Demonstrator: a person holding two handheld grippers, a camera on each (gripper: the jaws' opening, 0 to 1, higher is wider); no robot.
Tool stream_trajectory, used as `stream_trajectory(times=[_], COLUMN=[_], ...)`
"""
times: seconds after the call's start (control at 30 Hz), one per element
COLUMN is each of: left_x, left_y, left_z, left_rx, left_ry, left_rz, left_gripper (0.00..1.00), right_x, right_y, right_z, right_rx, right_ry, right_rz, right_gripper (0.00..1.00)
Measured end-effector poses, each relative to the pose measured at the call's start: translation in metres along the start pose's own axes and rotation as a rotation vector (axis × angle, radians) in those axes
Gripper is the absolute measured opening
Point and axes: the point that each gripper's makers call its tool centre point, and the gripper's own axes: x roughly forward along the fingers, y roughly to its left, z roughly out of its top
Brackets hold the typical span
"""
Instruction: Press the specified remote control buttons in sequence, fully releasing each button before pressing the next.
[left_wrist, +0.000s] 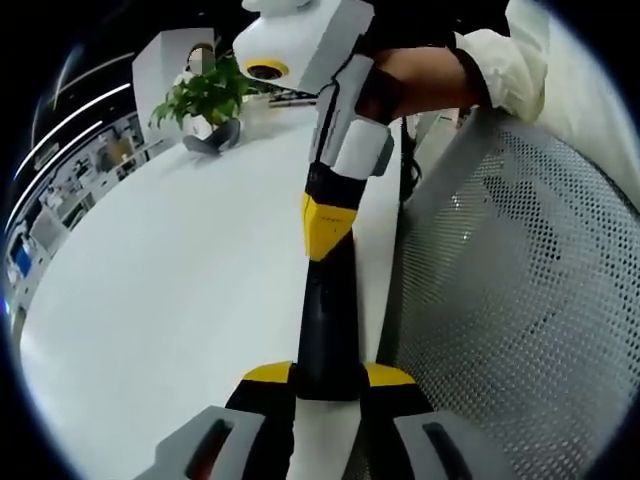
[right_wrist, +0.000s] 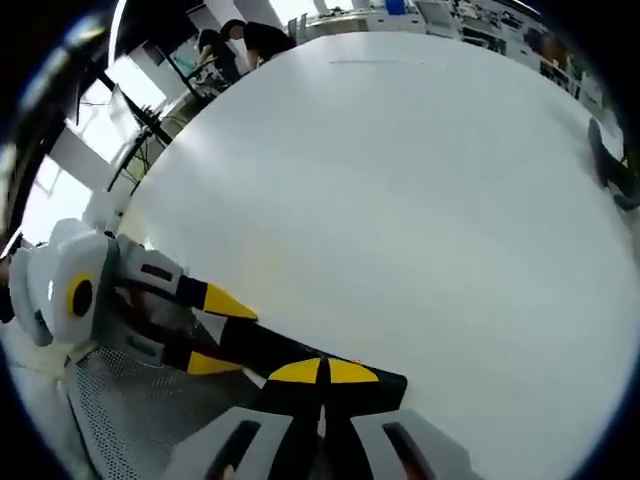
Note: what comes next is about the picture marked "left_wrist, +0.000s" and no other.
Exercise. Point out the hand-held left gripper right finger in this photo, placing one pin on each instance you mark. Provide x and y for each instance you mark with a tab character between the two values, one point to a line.
400	440

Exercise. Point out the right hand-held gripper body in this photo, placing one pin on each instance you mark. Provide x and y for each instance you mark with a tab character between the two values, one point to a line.
310	40

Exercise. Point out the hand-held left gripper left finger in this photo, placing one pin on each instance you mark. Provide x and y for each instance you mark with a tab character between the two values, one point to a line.
235	440

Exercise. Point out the black remote control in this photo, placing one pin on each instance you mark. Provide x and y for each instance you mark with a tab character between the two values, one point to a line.
325	325

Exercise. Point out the person's right hand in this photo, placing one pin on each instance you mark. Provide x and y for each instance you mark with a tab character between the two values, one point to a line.
420	80

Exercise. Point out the green potted plant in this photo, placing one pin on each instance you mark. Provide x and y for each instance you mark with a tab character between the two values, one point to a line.
210	95

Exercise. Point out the grey mesh office chair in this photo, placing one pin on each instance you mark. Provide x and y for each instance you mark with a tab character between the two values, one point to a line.
525	300

